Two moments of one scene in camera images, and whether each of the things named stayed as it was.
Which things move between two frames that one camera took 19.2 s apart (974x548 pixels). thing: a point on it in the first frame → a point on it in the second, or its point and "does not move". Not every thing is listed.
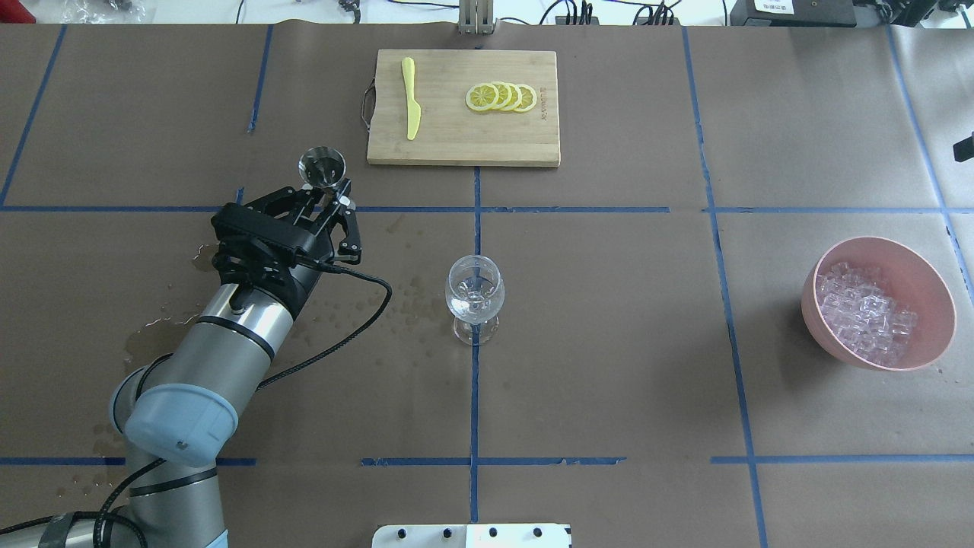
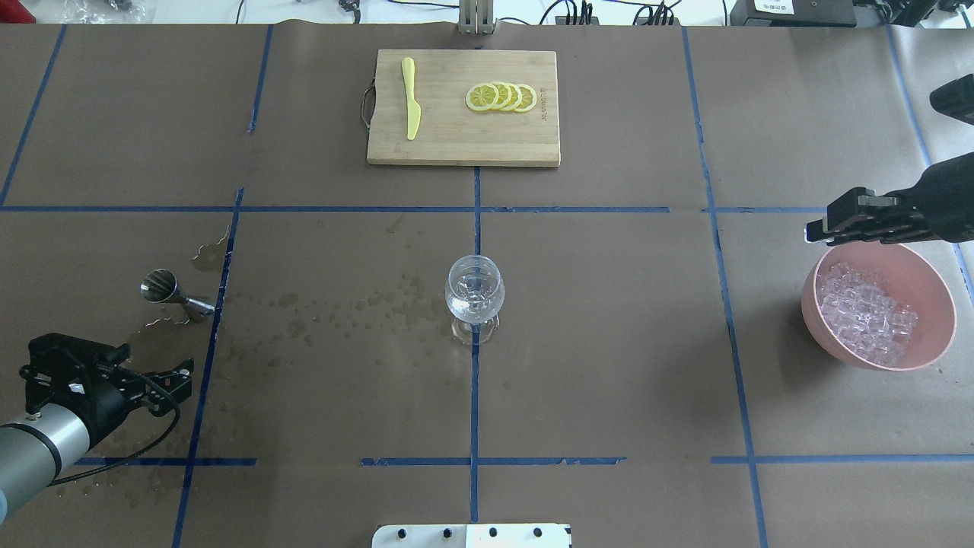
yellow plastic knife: x=414 y=109 does not move
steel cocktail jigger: x=323 y=167 → x=160 y=285
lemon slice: x=482 y=97 does not move
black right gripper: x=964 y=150 → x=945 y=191
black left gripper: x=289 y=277 → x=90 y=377
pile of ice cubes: x=869 y=320 does not move
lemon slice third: x=517 y=97 does not move
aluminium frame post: x=475 y=17 does not move
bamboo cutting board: x=451 y=133 does not move
